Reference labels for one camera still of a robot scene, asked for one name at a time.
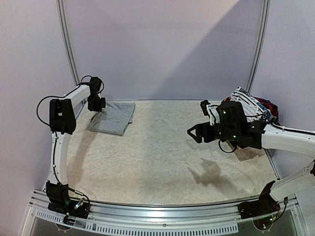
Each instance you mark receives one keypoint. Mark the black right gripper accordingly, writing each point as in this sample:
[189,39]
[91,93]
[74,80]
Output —
[204,132]

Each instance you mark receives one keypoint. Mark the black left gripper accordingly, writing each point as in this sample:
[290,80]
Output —
[98,108]

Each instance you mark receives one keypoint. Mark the grey tank top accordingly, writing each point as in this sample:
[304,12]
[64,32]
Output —
[113,119]

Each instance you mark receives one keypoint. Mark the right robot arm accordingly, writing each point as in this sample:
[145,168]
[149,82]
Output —
[261,135]

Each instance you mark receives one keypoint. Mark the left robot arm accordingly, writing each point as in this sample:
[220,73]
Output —
[62,123]

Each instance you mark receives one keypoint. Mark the white striped garment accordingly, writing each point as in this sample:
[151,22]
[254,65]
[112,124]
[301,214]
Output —
[252,108]

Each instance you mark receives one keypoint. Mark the colourful patterned garment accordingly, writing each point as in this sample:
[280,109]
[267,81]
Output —
[272,108]

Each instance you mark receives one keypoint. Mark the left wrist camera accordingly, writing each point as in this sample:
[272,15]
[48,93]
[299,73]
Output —
[95,85]

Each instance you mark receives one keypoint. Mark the aluminium front rail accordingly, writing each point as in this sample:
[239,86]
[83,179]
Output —
[106,219]

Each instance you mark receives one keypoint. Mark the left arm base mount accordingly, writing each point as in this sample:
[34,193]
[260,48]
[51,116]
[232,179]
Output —
[69,205]

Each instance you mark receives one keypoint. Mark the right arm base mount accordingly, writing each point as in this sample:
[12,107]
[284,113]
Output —
[258,208]

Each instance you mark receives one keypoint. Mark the left aluminium corner post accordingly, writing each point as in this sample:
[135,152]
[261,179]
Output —
[67,41]

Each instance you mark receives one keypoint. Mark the aluminium corner post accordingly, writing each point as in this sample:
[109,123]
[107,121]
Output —
[67,41]
[259,43]

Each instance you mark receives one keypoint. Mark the right aluminium corner post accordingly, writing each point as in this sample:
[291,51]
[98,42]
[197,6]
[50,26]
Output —
[259,43]

